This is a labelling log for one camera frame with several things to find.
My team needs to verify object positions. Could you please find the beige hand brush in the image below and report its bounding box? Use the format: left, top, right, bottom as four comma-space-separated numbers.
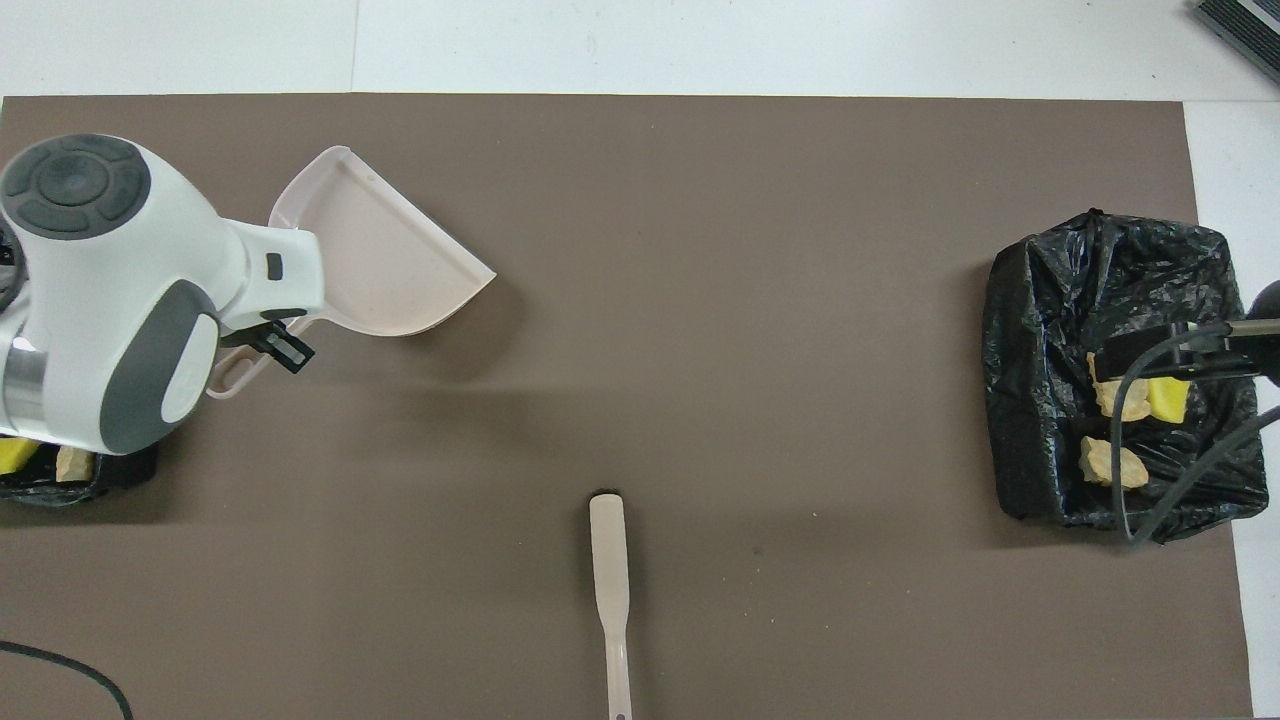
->
588, 490, 634, 720

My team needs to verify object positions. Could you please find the toy croissant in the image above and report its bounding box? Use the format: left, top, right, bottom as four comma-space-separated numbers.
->
1078, 436, 1149, 491
1088, 352, 1151, 422

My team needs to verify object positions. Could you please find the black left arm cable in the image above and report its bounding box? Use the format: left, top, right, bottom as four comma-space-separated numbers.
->
0, 640, 134, 720

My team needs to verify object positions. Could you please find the green yellow scouring sponge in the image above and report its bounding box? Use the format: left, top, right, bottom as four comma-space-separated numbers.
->
1148, 378, 1191, 422

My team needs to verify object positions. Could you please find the black trash bag bin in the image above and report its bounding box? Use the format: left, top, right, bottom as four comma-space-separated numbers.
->
0, 438, 159, 507
981, 208, 1271, 544

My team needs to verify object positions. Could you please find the beige plastic dustpan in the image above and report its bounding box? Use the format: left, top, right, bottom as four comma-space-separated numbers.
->
205, 145, 498, 401

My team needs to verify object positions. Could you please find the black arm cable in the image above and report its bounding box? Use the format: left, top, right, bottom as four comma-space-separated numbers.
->
0, 640, 134, 720
1115, 320, 1280, 546

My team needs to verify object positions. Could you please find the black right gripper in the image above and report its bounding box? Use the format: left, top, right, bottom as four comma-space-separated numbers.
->
1095, 280, 1280, 386

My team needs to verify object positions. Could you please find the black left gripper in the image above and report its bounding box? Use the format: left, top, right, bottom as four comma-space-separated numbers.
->
222, 310, 316, 374

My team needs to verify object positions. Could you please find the dark device corner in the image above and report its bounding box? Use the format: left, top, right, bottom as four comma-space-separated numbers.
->
1193, 0, 1280, 86

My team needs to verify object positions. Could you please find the brown table mat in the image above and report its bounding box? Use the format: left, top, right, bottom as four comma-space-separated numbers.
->
0, 94, 1254, 720

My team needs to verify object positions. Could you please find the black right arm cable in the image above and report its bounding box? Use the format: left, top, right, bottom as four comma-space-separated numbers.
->
1115, 320, 1280, 546

